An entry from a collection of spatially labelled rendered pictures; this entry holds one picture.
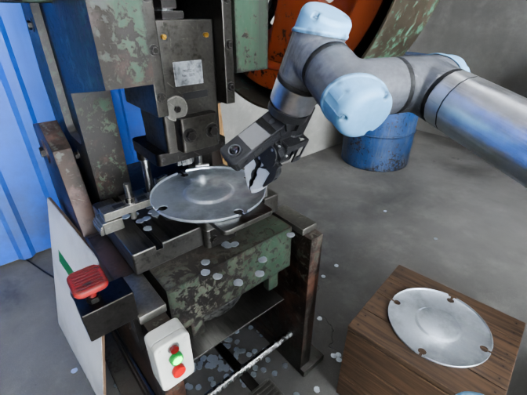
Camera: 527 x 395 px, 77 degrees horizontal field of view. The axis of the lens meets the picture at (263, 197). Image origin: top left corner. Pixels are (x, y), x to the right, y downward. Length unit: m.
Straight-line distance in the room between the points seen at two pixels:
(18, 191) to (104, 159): 1.06
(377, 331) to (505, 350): 0.35
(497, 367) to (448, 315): 0.18
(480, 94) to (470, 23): 3.48
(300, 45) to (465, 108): 0.22
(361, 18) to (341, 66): 0.43
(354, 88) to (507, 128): 0.16
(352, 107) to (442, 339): 0.88
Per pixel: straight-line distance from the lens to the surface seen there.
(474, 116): 0.45
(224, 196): 0.82
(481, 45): 3.90
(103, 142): 1.04
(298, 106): 0.54
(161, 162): 0.83
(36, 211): 2.12
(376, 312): 1.17
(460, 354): 1.16
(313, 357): 1.42
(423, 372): 1.08
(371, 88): 0.42
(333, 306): 1.64
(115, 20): 0.70
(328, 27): 0.49
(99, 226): 0.91
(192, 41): 0.81
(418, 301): 1.25
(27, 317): 1.88
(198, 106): 0.83
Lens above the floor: 1.19
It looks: 30 degrees down
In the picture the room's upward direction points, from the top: straight up
